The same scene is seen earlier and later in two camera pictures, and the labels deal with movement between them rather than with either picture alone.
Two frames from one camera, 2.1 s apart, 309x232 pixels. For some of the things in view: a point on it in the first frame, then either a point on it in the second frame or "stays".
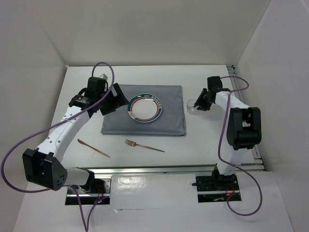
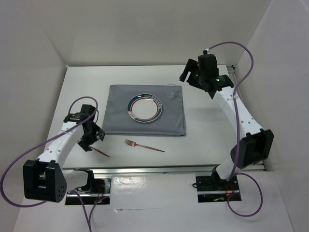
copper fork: [134, 144] stays
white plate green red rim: [145, 108] stays
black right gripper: [200, 102] → [191, 66]
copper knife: [84, 143] stays
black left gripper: [117, 101] → [98, 133]
